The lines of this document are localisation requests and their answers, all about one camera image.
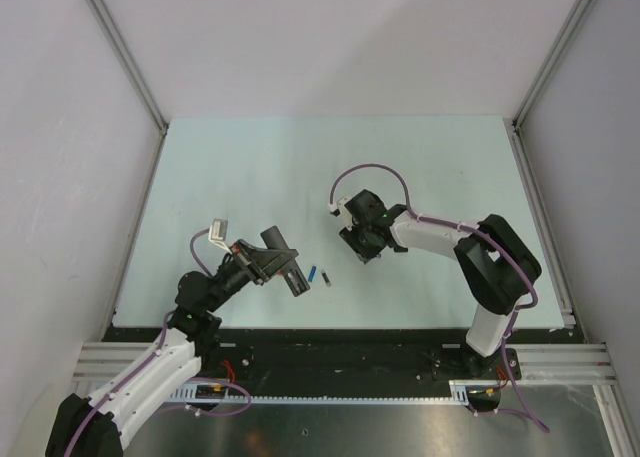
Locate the black silver battery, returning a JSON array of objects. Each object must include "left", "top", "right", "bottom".
[{"left": 321, "top": 270, "right": 332, "bottom": 287}]

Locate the black remote control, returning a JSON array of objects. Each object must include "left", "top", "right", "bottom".
[{"left": 260, "top": 226, "right": 310, "bottom": 297}]

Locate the light blue battery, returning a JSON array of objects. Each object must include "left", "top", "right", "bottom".
[{"left": 307, "top": 265, "right": 317, "bottom": 283}]

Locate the grey slotted cable duct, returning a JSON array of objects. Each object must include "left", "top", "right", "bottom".
[{"left": 164, "top": 379, "right": 506, "bottom": 407}]

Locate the aluminium frame post right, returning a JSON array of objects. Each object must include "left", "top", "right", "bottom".
[{"left": 511, "top": 0, "right": 598, "bottom": 130}]

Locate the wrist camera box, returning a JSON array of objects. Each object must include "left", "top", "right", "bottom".
[
  {"left": 328, "top": 195, "right": 351, "bottom": 216},
  {"left": 208, "top": 218, "right": 228, "bottom": 246}
]

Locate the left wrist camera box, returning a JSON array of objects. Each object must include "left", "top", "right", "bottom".
[{"left": 208, "top": 218, "right": 228, "bottom": 246}]

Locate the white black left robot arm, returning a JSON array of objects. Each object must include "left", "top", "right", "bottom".
[{"left": 44, "top": 238, "right": 298, "bottom": 456}]

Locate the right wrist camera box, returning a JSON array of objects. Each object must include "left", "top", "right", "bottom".
[{"left": 328, "top": 195, "right": 351, "bottom": 216}]

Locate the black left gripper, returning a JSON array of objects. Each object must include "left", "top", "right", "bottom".
[{"left": 205, "top": 238, "right": 297, "bottom": 312}]

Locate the aluminium frame post left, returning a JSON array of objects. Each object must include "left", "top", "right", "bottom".
[{"left": 85, "top": 0, "right": 168, "bottom": 136}]

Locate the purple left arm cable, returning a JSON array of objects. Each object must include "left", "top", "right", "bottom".
[{"left": 64, "top": 229, "right": 216, "bottom": 457}]

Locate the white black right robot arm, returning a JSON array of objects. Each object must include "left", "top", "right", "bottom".
[{"left": 329, "top": 190, "right": 542, "bottom": 378}]

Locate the aluminium frame post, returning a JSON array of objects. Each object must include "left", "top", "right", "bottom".
[
  {"left": 511, "top": 0, "right": 598, "bottom": 130},
  {"left": 85, "top": 0, "right": 168, "bottom": 136}
]

